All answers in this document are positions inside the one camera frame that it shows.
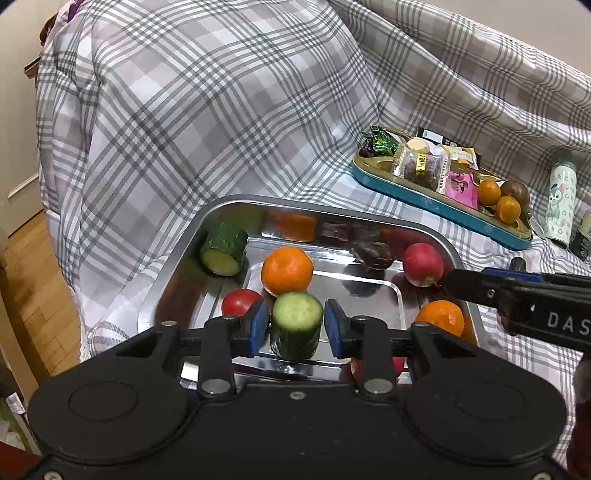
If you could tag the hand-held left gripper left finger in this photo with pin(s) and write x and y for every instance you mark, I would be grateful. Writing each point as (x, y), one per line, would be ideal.
(258, 325)

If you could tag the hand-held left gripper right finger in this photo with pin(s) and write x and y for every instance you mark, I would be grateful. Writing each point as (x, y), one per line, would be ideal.
(334, 332)

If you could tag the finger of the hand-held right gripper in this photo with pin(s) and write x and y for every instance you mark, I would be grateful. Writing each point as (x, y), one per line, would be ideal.
(471, 286)
(512, 277)

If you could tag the large red tomato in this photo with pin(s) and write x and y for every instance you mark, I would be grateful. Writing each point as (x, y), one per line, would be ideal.
(240, 302)

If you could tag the green cucumber piece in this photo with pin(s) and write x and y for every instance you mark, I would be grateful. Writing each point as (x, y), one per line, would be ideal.
(295, 323)
(224, 249)

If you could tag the stainless steel tray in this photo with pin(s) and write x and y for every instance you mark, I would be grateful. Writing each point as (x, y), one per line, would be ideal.
(332, 286)

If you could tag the large red radish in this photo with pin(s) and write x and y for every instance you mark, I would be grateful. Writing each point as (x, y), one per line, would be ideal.
(422, 264)

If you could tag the small red tomato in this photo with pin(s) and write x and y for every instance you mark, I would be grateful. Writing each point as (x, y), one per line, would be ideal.
(399, 365)

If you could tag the dark brown water chestnut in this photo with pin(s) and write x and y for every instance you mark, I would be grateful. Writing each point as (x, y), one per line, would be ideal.
(373, 254)

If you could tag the person's right forearm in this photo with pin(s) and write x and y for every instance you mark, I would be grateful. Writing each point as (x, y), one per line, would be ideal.
(582, 415)

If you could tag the small orange mandarin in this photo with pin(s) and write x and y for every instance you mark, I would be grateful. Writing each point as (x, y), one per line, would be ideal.
(489, 191)
(508, 208)

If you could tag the small dark green jar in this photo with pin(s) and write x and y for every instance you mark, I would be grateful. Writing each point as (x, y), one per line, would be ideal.
(582, 240)

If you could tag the brown kiwi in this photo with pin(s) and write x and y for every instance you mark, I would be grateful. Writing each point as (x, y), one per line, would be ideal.
(517, 190)

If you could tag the pale green printed bottle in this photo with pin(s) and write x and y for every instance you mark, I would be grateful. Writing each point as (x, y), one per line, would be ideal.
(561, 198)

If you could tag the pink snack packet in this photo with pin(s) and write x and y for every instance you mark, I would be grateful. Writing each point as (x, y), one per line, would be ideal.
(461, 189)

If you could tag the teal snack tin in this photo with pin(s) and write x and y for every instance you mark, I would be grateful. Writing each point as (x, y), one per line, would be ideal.
(415, 203)

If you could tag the clear packet of dark snacks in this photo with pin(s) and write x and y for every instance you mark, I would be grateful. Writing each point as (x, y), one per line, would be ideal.
(420, 166)

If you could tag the yellow white snack packets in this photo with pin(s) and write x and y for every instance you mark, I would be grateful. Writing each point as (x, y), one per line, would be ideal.
(455, 150)

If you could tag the green candy wrappers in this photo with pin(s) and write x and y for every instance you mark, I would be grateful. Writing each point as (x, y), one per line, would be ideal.
(378, 142)

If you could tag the grey plaid blanket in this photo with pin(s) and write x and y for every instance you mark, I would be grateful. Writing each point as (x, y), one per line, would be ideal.
(184, 115)

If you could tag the brown wooden furniture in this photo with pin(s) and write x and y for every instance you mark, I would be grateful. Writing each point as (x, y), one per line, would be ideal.
(46, 32)

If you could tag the purple cloth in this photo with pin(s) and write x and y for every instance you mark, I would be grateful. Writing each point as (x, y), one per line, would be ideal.
(74, 7)

